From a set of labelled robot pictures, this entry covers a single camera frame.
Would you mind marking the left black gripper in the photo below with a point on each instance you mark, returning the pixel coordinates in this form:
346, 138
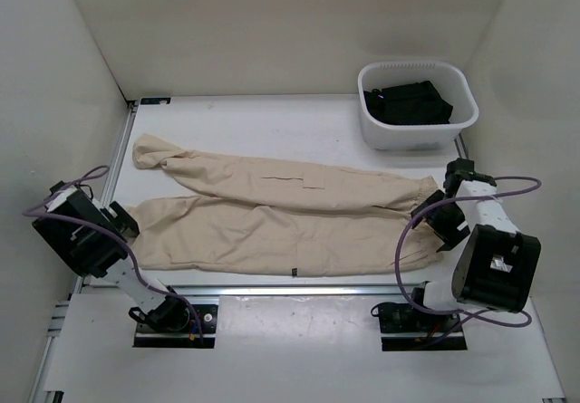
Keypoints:
123, 220

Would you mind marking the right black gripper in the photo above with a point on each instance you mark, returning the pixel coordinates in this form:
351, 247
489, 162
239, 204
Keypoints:
448, 234

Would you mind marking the beige trousers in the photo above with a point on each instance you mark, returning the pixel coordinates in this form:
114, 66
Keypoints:
278, 217

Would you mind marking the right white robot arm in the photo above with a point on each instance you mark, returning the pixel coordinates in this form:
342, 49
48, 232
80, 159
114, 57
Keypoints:
497, 264

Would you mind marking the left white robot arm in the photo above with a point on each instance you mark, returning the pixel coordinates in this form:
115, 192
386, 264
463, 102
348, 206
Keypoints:
92, 240

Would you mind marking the black folded trousers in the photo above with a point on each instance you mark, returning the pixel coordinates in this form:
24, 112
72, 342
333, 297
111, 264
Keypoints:
411, 104

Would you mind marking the white plastic basket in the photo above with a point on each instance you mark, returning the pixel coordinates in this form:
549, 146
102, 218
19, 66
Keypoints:
448, 80

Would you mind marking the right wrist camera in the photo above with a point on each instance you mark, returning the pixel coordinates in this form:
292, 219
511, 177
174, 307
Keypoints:
463, 169

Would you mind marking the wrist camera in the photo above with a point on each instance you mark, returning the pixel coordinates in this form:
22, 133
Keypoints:
463, 169
60, 187

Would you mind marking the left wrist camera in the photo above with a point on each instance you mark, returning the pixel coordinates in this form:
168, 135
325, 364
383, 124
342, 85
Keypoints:
60, 187

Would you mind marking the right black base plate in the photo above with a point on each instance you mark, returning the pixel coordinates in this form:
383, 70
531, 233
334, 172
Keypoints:
403, 328

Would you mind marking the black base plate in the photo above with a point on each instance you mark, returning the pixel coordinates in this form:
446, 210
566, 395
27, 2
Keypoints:
403, 328
178, 330

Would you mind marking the black corner bracket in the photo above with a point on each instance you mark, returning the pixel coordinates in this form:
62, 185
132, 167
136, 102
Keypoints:
155, 101

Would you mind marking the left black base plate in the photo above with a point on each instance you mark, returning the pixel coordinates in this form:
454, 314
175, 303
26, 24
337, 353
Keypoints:
178, 330

